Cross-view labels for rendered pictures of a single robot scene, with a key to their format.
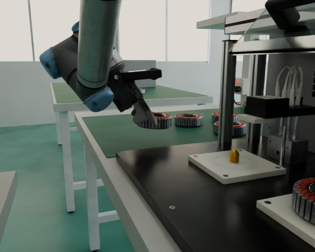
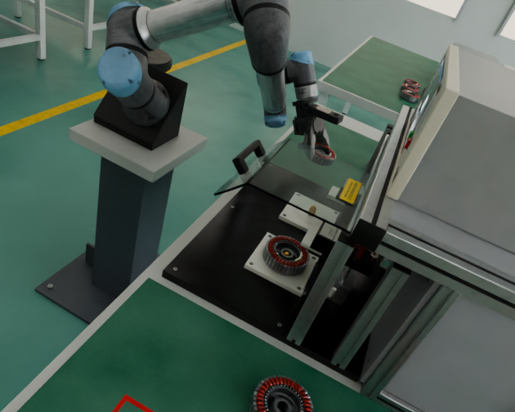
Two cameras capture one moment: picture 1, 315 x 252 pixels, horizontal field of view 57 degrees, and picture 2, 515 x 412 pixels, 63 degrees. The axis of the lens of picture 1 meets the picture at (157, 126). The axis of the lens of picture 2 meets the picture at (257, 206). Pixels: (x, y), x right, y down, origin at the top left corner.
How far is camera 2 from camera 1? 0.84 m
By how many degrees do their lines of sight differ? 37
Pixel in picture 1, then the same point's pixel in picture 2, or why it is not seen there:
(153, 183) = (247, 192)
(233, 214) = (250, 228)
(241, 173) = (295, 221)
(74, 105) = (337, 91)
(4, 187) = (190, 145)
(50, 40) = not seen: outside the picture
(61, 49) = not seen: hidden behind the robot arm
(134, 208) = (225, 196)
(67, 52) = not seen: hidden behind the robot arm
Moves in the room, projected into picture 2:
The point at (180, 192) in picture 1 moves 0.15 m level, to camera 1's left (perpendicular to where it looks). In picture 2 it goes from (250, 204) to (216, 176)
